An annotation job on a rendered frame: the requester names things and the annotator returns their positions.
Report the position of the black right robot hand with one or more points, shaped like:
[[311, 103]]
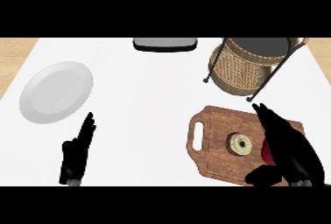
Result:
[[290, 145]]

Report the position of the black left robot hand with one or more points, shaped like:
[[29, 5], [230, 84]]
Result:
[[78, 151]]

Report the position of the brown wooden cutting board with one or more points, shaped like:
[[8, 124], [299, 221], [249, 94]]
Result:
[[224, 145]]

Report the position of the wicker tiered basket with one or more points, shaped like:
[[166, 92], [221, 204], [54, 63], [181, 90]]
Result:
[[246, 67]]

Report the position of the red object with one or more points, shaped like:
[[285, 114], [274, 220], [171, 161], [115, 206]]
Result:
[[268, 153]]

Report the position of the white oval plate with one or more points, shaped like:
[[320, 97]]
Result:
[[57, 92]]

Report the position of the grey and black appliance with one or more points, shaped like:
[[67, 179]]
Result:
[[165, 44]]

